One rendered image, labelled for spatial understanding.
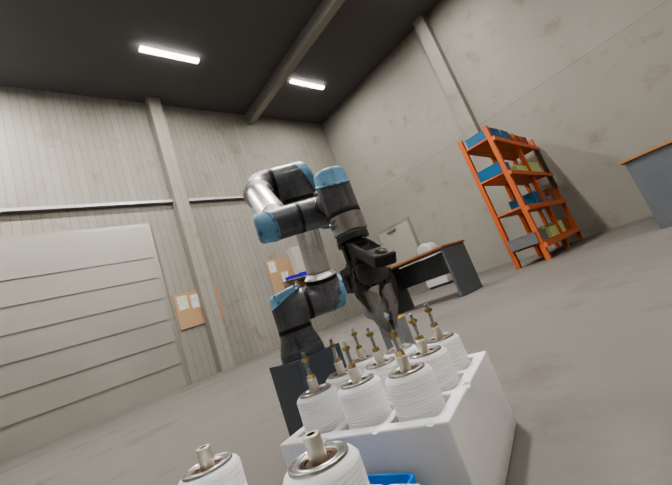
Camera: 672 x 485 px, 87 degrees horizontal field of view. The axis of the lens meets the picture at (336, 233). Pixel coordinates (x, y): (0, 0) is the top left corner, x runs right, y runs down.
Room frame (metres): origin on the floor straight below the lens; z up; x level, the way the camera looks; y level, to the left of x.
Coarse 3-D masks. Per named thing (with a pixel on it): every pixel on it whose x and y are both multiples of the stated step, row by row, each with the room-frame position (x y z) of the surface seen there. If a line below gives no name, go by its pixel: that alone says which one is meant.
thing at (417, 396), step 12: (420, 372) 0.69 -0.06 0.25; (432, 372) 0.71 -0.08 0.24; (396, 384) 0.69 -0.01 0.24; (408, 384) 0.68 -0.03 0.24; (420, 384) 0.69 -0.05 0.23; (432, 384) 0.70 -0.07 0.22; (396, 396) 0.70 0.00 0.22; (408, 396) 0.69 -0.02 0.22; (420, 396) 0.68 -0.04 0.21; (432, 396) 0.69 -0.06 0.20; (396, 408) 0.71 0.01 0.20; (408, 408) 0.69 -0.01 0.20; (420, 408) 0.68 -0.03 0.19; (432, 408) 0.69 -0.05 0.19; (408, 420) 0.69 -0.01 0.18
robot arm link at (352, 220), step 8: (336, 216) 0.71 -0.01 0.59; (344, 216) 0.71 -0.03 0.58; (352, 216) 0.71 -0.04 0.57; (360, 216) 0.72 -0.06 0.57; (336, 224) 0.72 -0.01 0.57; (344, 224) 0.71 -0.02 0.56; (352, 224) 0.71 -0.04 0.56; (360, 224) 0.71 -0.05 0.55; (336, 232) 0.72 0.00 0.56; (344, 232) 0.71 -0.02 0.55
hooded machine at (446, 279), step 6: (420, 246) 9.40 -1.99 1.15; (426, 246) 9.29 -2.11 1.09; (432, 246) 9.35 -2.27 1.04; (420, 252) 9.45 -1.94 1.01; (438, 252) 9.34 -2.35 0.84; (444, 276) 9.16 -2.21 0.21; (450, 276) 9.27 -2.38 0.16; (426, 282) 9.53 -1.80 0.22; (432, 282) 9.42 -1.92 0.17; (438, 282) 9.31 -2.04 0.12; (444, 282) 9.20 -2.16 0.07; (450, 282) 9.26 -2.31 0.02; (432, 288) 9.50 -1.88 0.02
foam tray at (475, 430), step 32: (480, 352) 0.96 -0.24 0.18; (480, 384) 0.83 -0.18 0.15; (448, 416) 0.64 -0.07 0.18; (480, 416) 0.76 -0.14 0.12; (512, 416) 0.95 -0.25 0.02; (288, 448) 0.81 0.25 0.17; (384, 448) 0.69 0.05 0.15; (416, 448) 0.66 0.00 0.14; (448, 448) 0.63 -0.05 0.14; (480, 448) 0.70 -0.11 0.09; (416, 480) 0.67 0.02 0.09; (448, 480) 0.64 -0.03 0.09; (480, 480) 0.66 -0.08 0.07
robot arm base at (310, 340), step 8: (296, 328) 1.18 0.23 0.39; (304, 328) 1.19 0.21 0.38; (312, 328) 1.23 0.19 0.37; (280, 336) 1.20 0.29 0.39; (288, 336) 1.18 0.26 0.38; (296, 336) 1.18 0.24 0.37; (304, 336) 1.18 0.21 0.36; (312, 336) 1.20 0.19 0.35; (288, 344) 1.18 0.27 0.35; (296, 344) 1.18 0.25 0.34; (304, 344) 1.17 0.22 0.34; (312, 344) 1.18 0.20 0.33; (320, 344) 1.21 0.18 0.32; (288, 352) 1.17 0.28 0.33; (296, 352) 1.16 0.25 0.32; (312, 352) 1.17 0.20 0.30; (288, 360) 1.17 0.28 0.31
